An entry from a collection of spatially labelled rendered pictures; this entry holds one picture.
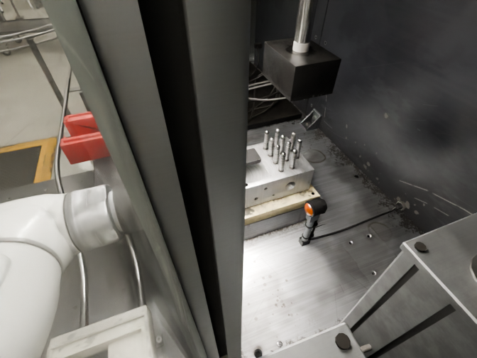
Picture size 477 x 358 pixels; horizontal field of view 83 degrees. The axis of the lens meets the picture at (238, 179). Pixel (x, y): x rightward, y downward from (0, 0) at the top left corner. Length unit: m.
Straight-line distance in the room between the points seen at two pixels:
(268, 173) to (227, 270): 0.28
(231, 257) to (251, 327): 0.28
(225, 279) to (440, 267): 0.15
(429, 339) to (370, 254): 0.27
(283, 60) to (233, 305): 0.27
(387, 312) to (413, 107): 0.36
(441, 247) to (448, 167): 0.30
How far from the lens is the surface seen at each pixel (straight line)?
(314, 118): 0.76
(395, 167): 0.60
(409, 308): 0.27
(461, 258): 0.25
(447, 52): 0.51
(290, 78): 0.34
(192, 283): 0.17
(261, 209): 0.45
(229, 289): 0.20
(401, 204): 0.61
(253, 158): 0.43
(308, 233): 0.47
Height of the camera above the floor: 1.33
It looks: 46 degrees down
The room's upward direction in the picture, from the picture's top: straight up
